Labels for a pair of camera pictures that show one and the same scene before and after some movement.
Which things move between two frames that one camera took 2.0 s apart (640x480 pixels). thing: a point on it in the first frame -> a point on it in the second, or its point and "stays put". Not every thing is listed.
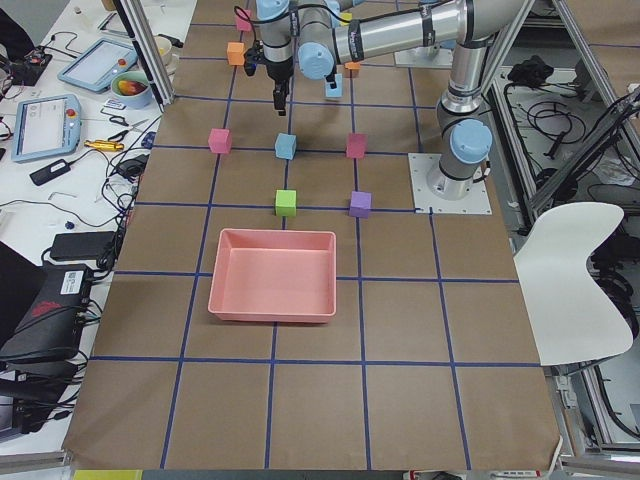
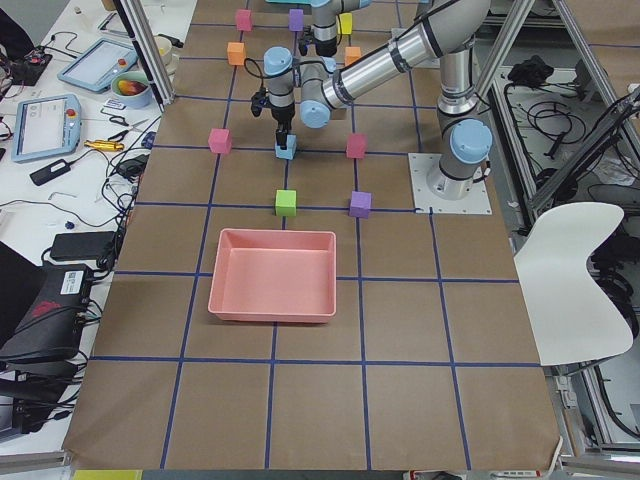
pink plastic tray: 274,275 stays put
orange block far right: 235,51 stays put
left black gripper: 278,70 -> 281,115
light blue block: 286,146 stays put
